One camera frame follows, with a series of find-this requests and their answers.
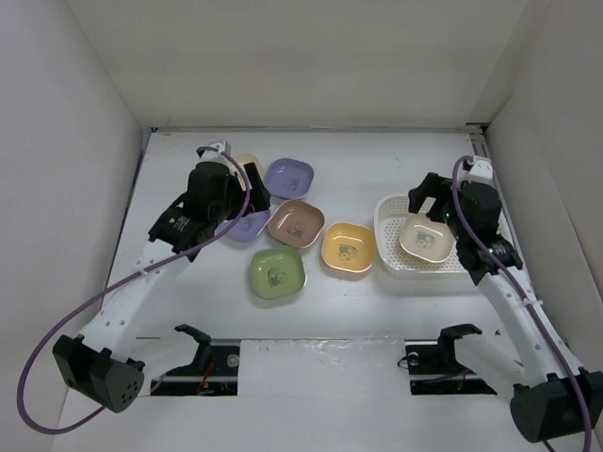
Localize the large purple panda plate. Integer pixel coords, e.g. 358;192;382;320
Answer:
226;210;271;243

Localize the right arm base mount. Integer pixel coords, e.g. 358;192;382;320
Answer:
397;324;497;396

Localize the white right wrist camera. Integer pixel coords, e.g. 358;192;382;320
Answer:
462;155;494;186

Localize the cream panda plate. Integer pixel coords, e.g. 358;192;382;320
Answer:
233;153;265;179

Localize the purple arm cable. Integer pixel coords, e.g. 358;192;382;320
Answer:
451;154;595;452
16;144;253;435

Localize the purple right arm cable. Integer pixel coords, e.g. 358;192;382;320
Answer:
451;154;595;452

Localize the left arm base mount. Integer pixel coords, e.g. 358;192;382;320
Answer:
150;324;240;396

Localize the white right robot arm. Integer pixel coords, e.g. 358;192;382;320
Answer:
409;172;602;451

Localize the small purple panda plate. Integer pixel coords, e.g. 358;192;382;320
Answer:
264;158;315;200

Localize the brown panda plate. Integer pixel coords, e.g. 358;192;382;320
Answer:
268;200;325;250

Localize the green panda plate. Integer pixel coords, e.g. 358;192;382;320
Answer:
249;246;306;299

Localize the aluminium rail right side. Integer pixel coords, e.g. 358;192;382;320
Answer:
465;122;550;335

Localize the white perforated plastic bin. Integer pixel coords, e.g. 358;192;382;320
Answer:
374;194;478;296

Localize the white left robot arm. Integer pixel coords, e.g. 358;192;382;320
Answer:
53;161;270;412

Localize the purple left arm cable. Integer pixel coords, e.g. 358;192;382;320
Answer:
16;144;253;435

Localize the beige panda plate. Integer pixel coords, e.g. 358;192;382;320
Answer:
399;214;455;264

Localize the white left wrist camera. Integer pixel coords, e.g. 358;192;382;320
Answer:
203;139;232;164

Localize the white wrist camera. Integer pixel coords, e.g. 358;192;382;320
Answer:
203;139;232;164
462;155;494;186

